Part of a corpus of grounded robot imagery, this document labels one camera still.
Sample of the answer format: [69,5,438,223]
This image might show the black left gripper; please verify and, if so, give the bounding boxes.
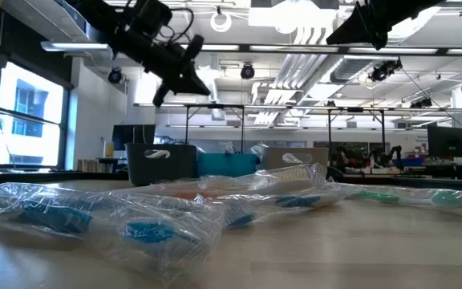
[114,27,212,108]

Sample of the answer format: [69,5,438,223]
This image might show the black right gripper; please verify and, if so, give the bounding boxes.
[326,0,444,51]

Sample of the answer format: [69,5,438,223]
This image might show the green toothbrush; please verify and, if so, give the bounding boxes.
[345,185,462,212]

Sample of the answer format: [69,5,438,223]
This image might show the black computer monitor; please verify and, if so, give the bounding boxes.
[427,124,462,159]
[112,124,156,152]

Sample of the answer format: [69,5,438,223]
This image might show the white ceiling unit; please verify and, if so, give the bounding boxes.
[249,0,338,34]

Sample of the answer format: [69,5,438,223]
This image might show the grey plastic bin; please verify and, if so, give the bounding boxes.
[125,143,198,188]

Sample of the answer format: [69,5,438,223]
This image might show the blue plastic bin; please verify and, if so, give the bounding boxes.
[197,153,261,178]

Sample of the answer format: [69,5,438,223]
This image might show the person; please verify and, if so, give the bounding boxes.
[337,146,372,169]

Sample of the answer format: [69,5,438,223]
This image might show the blue storage crate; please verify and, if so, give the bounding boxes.
[393,157,427,168]

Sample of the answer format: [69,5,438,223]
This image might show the large window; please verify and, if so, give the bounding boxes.
[0,59,78,170]

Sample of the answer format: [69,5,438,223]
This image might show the silver ventilation duct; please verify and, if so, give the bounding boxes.
[329,6,443,83]

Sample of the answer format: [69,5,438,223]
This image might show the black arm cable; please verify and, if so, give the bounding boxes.
[156,6,196,45]

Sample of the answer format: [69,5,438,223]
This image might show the white coiled cable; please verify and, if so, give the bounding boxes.
[209,6,233,33]

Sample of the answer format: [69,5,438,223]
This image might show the black aluminium frame rail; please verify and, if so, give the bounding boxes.
[345,175,462,194]
[0,170,130,189]

